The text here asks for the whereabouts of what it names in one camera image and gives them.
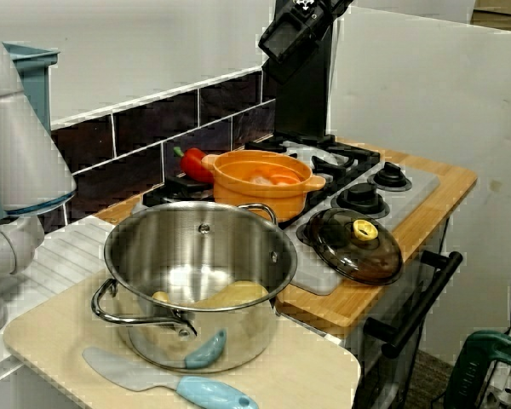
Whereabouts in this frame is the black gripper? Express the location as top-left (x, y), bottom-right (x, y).
top-left (257, 0), bottom-right (354, 84)

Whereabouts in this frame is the glass lid with yellow knob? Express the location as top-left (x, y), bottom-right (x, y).
top-left (301, 207), bottom-right (405, 287)

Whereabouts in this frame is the black burner grate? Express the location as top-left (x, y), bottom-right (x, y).
top-left (244, 134), bottom-right (383, 201)
top-left (142, 161), bottom-right (350, 231)

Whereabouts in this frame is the orange and white toy food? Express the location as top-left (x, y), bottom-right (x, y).
top-left (244, 167), bottom-right (302, 187)

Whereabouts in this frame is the red toy pepper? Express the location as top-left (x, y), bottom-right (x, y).
top-left (173, 146), bottom-right (216, 185)

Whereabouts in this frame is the orange plastic pot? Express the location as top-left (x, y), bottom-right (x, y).
top-left (200, 149), bottom-right (327, 223)

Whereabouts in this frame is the dark tile backsplash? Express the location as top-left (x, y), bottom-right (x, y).
top-left (49, 61), bottom-right (278, 234)

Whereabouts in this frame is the black stove knob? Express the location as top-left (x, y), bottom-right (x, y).
top-left (336, 182), bottom-right (391, 220)
top-left (367, 161), bottom-right (413, 192)
top-left (296, 219), bottom-right (324, 249)

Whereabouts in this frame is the grey toy stove plate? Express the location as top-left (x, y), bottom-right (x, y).
top-left (129, 140), bottom-right (441, 296)

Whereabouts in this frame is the stainless steel pot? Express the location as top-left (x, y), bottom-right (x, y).
top-left (90, 201), bottom-right (300, 375)

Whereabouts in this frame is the yellow toy food piece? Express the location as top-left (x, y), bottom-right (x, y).
top-left (152, 279), bottom-right (271, 310)

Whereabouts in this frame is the grey toy faucet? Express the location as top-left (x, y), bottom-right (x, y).
top-left (0, 20), bottom-right (78, 340)

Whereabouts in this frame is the white sink drainboard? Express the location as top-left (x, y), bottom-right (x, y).
top-left (0, 215), bottom-right (127, 384)

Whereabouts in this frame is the light wooden cutting board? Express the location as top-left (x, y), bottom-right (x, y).
top-left (3, 263), bottom-right (363, 409)

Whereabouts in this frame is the green clamp tool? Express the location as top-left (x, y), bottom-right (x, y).
top-left (444, 330), bottom-right (511, 409)

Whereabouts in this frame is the black oven door handle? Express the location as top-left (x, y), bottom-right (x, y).
top-left (364, 250), bottom-right (464, 360)

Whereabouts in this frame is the grey blue-handled spatula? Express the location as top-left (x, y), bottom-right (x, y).
top-left (82, 346), bottom-right (260, 409)

